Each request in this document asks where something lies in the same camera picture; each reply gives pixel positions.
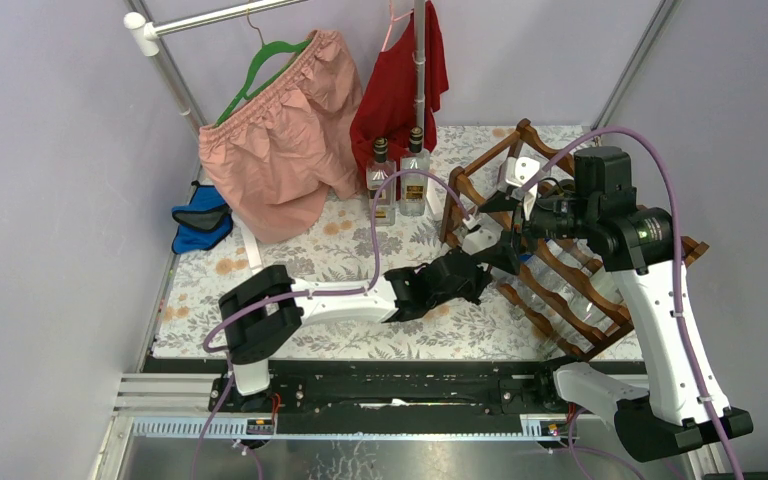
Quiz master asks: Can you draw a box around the small clear bottle bluish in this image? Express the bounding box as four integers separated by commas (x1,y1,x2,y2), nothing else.
514,263,619,356

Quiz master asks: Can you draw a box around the clear glass wine bottle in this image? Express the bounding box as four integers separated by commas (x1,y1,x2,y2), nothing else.
558,240,623,308

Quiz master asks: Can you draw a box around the clear square liquor bottle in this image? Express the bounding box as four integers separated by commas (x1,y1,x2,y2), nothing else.
366,137,397,226

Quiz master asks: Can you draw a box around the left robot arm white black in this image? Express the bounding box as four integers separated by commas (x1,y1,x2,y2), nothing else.
218,248,492,411

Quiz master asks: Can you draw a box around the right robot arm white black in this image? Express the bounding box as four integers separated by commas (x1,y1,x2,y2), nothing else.
468,146,754,462

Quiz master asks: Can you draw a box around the white fabric strip by rack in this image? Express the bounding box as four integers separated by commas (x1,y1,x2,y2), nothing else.
426,178,444,221

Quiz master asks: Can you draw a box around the wooden wine rack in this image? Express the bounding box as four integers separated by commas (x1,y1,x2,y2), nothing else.
438,119,710,362

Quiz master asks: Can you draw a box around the clear bottle black gold cap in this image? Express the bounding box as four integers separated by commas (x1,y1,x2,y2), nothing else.
399,126,431,217

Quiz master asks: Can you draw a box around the red garment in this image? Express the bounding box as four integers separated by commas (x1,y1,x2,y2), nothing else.
350,1,449,180

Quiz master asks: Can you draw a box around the pink clothes hanger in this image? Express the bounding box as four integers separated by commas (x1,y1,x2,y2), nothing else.
380,0,415,53

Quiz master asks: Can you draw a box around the vertical metal pole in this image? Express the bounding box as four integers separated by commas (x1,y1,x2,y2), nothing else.
413,0,426,130

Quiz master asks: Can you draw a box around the pink skirt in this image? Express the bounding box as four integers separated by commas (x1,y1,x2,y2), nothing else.
199,30,363,243

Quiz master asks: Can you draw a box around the blue black bag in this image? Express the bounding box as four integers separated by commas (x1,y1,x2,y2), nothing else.
171,181,233,255

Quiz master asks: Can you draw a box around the green clothes hanger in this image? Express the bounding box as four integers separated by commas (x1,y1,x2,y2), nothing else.
214,10,312,127

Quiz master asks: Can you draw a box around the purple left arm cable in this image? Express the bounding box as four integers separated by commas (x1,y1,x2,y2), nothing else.
190,169,471,480

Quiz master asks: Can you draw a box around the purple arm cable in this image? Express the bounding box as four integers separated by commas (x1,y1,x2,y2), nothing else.
523,127,746,480
190,169,471,480

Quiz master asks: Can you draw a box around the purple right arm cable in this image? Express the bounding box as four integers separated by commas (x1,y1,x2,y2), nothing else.
523,127,746,480

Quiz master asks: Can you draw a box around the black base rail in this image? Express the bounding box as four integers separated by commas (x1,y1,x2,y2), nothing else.
145,357,601,437

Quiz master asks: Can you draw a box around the metal clothes rail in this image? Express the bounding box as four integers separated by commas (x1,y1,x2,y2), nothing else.
122,1,312,134

